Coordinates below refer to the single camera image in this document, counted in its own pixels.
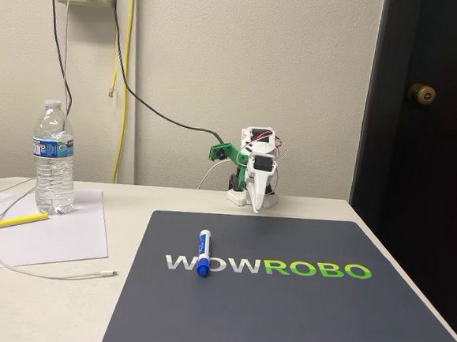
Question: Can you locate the blue dry erase marker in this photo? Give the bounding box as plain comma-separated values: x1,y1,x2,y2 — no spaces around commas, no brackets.
193,228,214,278

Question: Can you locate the dark grey WOWROBO mat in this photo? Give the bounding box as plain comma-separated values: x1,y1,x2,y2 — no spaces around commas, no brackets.
99,202,457,342

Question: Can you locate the dark door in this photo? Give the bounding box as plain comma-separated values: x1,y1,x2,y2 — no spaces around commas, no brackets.
337,0,457,342

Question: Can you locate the brass door knob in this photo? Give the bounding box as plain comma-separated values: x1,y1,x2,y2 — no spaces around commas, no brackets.
406,82,438,107

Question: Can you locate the white paper sheet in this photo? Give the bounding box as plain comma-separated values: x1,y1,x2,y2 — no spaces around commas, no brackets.
0,182,114,282

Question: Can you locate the clear plastic water bottle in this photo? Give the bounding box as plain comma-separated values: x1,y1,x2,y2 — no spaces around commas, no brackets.
26,98,84,217

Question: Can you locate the yellow marker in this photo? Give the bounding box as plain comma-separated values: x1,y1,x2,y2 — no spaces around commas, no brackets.
0,208,51,232

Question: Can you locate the red black servo cable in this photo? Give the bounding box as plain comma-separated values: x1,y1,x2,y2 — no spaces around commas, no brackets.
268,136,290,160

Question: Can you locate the white cable at arm base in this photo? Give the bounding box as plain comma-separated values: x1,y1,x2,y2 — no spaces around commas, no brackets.
197,159,230,192

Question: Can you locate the long yellow cable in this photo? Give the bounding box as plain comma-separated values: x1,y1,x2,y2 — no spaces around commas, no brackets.
111,0,137,184

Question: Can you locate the black camera cable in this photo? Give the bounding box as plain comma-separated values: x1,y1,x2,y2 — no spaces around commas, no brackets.
39,0,237,145

